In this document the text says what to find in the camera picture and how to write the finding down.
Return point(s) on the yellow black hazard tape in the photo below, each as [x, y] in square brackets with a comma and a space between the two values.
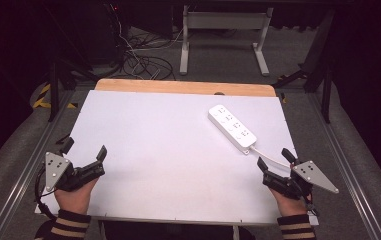
[43, 100]

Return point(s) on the aluminium floor rail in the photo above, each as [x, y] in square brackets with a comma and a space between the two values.
[348, 173]
[21, 180]

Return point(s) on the white metal desk frame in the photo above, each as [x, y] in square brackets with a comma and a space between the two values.
[224, 20]

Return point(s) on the white power strip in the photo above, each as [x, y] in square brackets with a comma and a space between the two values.
[232, 128]

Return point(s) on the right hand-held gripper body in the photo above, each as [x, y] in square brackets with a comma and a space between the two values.
[306, 176]

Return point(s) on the black equipment cabinet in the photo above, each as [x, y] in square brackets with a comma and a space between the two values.
[109, 30]

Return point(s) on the person's right hand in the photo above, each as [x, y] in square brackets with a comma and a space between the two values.
[289, 205]

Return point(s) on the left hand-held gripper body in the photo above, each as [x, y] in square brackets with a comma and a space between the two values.
[57, 168]

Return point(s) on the black metal stand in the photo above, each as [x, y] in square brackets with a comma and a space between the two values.
[318, 66]
[56, 86]

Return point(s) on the white board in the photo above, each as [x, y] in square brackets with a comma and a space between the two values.
[164, 160]

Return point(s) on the wooden table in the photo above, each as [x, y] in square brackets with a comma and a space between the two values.
[178, 87]

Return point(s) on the person's left hand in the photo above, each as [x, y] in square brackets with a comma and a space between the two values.
[75, 200]

